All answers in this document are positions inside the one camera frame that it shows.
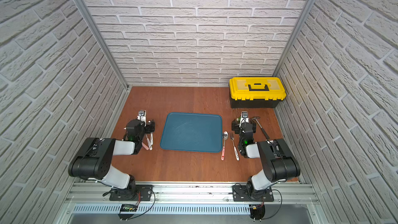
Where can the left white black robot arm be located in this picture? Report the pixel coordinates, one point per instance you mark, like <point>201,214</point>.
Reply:
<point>93,160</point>

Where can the steel claw hammer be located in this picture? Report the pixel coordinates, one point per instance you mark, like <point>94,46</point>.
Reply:
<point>256,119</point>

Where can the fork with white Pochacco handle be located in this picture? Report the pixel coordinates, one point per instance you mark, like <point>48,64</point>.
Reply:
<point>234,146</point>

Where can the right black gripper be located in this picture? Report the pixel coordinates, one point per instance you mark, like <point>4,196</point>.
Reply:
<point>244,126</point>

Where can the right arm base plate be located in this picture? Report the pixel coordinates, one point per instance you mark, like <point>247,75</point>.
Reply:
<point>246,193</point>

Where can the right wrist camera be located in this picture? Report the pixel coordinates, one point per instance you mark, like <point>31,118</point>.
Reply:
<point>244,117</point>

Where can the spoon with white Pochacco handle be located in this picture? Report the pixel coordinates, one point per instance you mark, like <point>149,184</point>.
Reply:
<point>149,142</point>

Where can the teal plastic tray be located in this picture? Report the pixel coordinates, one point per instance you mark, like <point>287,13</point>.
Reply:
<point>192,132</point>

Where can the yellow black toolbox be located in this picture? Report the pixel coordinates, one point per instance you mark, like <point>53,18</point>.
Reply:
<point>256,92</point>

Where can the aluminium front rail frame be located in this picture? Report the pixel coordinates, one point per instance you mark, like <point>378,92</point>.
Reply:
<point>191,203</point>

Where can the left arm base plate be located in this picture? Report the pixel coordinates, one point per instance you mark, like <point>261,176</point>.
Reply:
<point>140,190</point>

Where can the black controller box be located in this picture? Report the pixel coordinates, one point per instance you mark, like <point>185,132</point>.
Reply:
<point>127,211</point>
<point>257,212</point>

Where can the right black controller box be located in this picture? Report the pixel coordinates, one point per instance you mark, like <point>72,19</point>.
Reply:
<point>257,212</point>

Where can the left black controller box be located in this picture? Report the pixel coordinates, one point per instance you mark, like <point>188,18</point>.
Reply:
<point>127,211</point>

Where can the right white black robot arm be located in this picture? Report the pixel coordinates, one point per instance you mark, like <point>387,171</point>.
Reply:
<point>278,162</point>

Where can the spoon with strawberry pink handle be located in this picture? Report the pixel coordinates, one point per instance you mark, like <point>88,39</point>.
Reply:
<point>225,137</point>

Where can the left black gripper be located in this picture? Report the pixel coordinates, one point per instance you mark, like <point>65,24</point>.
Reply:
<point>149,127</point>

